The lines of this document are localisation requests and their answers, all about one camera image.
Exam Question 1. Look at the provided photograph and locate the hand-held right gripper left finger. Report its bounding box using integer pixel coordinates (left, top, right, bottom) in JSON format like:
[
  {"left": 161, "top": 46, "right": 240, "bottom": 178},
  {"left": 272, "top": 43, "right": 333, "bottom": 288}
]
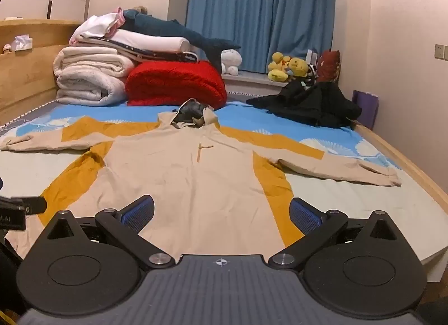
[{"left": 45, "top": 195, "right": 176, "bottom": 270}]

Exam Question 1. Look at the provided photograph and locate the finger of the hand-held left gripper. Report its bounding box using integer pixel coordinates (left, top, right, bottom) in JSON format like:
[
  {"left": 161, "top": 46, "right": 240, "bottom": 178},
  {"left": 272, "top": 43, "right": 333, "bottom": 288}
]
[{"left": 14, "top": 196, "right": 48, "bottom": 216}]

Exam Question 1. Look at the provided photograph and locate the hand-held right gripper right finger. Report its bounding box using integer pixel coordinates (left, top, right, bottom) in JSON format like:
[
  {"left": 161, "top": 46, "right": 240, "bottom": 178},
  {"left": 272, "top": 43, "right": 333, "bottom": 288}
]
[{"left": 268, "top": 197, "right": 400, "bottom": 270}]

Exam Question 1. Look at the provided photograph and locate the beige and mustard hoodie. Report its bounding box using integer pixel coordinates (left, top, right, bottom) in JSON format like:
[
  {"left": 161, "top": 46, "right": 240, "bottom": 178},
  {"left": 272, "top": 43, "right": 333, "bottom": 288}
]
[{"left": 0, "top": 99, "right": 402, "bottom": 266}]

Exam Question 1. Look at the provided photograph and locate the black clothes pile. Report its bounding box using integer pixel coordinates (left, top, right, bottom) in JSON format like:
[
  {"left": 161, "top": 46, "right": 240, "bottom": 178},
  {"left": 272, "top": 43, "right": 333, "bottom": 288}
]
[{"left": 246, "top": 80, "right": 363, "bottom": 129}]

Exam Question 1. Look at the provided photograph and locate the person's black clothing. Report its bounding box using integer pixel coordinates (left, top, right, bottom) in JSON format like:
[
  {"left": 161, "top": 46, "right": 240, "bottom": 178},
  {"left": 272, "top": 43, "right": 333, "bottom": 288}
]
[{"left": 0, "top": 236, "right": 28, "bottom": 317}]

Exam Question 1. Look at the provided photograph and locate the blue and white bed sheet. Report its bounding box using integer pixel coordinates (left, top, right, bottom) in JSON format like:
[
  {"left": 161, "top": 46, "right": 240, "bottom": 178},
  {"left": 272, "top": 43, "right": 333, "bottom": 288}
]
[{"left": 0, "top": 96, "right": 448, "bottom": 282}]

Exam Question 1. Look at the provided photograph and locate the purple bag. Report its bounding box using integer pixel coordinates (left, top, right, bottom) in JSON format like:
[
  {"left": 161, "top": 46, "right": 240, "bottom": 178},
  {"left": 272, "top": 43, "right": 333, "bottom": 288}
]
[{"left": 352, "top": 90, "right": 379, "bottom": 130}]

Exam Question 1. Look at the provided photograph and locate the red blanket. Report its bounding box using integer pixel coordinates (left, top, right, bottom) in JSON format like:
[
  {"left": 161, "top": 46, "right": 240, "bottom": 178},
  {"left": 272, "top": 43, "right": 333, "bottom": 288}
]
[{"left": 125, "top": 61, "right": 228, "bottom": 108}]

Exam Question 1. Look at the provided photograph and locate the white folded quilt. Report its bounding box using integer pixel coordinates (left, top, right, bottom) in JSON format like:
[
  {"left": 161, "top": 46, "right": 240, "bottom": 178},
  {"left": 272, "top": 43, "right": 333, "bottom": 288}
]
[{"left": 53, "top": 47, "right": 135, "bottom": 106}]

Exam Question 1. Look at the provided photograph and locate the grey window sill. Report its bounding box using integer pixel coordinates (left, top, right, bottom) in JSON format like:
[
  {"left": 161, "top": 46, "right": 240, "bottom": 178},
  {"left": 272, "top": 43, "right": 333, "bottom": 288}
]
[{"left": 221, "top": 72, "right": 298, "bottom": 96}]

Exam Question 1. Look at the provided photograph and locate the yellow plush toy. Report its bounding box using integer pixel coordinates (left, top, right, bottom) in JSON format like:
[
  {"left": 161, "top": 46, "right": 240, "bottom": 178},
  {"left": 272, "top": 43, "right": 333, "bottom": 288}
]
[
  {"left": 285, "top": 58, "right": 311, "bottom": 79},
  {"left": 267, "top": 52, "right": 292, "bottom": 82}
]

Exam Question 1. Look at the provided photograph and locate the dark red bag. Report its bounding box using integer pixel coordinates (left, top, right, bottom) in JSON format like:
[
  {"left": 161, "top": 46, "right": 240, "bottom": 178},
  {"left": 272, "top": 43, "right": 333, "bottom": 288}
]
[{"left": 317, "top": 50, "right": 342, "bottom": 84}]

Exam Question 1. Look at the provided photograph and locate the navy trimmed white cloth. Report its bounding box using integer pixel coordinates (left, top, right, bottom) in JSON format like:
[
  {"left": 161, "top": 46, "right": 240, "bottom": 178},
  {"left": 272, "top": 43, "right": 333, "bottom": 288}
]
[{"left": 105, "top": 40, "right": 197, "bottom": 64}]

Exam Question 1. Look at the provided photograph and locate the tissue pack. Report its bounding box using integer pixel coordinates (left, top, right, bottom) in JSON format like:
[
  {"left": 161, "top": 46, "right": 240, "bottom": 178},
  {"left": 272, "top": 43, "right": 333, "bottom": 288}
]
[{"left": 10, "top": 34, "right": 34, "bottom": 52}]

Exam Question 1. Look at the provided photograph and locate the white plush toy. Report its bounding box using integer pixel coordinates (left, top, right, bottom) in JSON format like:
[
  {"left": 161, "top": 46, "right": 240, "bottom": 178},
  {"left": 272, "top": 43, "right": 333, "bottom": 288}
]
[{"left": 220, "top": 49, "right": 243, "bottom": 76}]

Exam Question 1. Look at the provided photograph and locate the white folded blanket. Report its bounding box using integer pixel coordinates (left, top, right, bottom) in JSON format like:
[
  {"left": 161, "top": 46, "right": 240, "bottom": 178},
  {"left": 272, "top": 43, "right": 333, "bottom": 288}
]
[{"left": 105, "top": 29, "right": 191, "bottom": 54}]

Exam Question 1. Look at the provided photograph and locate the blue shark plush toy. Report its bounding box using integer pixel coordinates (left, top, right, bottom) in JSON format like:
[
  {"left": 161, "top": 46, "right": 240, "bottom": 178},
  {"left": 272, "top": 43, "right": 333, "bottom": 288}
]
[{"left": 121, "top": 8, "right": 242, "bottom": 73}]

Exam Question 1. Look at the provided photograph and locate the pink and white cloth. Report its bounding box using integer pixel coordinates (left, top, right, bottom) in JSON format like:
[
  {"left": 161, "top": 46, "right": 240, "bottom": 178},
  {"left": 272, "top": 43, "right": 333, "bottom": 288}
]
[{"left": 69, "top": 7, "right": 125, "bottom": 46}]

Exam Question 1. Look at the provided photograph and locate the blue curtain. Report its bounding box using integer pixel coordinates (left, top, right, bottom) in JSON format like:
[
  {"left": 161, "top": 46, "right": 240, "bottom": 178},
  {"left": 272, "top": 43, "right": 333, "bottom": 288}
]
[{"left": 185, "top": 0, "right": 337, "bottom": 75}]

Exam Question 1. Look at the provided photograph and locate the wooden bed frame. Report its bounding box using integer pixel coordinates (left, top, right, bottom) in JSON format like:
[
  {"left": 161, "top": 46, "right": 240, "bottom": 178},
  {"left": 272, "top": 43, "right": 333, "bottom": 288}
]
[{"left": 0, "top": 20, "right": 448, "bottom": 214}]

